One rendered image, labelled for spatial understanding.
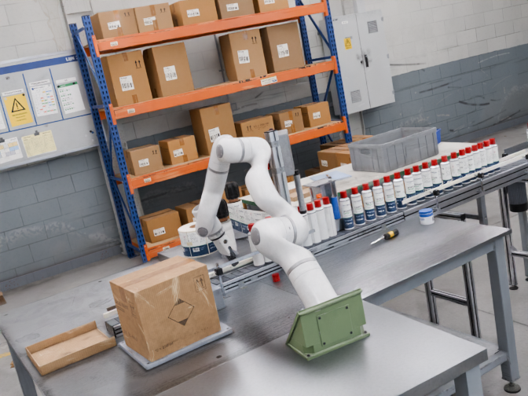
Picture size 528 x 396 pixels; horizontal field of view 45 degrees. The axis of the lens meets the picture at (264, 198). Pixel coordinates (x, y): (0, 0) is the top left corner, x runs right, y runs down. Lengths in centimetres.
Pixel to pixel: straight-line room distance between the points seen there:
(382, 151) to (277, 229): 261
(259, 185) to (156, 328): 65
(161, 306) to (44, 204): 488
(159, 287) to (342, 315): 66
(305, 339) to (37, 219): 527
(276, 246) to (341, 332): 38
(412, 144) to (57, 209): 388
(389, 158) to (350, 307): 279
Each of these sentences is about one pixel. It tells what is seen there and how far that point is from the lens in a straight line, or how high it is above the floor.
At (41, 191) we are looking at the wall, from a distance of 713.
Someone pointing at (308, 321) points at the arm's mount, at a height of 96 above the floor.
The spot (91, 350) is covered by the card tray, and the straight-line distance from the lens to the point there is 267.
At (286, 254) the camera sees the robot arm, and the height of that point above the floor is 113.
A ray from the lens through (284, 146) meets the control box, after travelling 286.
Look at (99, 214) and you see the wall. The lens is 728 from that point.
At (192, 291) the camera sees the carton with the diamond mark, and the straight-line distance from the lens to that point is 241.
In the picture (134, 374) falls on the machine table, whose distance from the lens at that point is 241.
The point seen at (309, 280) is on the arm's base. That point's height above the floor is 104.
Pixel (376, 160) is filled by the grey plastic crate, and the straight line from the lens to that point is 492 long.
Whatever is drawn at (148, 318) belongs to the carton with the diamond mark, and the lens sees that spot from 235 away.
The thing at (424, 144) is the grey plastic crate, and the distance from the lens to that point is 516.
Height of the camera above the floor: 183
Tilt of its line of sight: 12 degrees down
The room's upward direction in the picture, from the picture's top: 11 degrees counter-clockwise
